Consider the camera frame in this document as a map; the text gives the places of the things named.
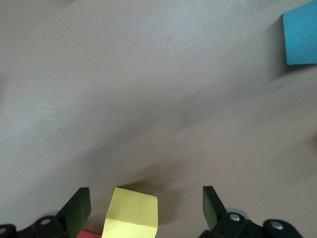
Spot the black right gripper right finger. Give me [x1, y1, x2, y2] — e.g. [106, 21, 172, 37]
[203, 185, 251, 238]

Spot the yellow foam cube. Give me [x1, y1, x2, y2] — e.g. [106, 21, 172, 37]
[101, 187, 159, 238]

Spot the brown paper table cover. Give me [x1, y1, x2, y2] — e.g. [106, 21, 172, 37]
[0, 0, 317, 238]

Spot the blue foam cube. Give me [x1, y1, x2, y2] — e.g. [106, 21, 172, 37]
[282, 0, 317, 66]

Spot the red foam cube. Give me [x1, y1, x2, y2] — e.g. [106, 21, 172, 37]
[78, 229, 103, 238]

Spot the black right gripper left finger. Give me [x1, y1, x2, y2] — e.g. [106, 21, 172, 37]
[32, 187, 92, 238]

